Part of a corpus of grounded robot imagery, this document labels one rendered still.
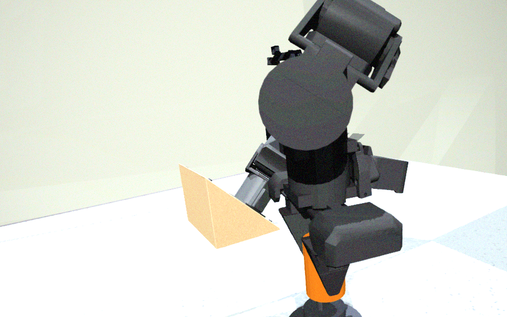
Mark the orange cylinder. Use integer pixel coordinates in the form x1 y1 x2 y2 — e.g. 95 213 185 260
302 243 346 302

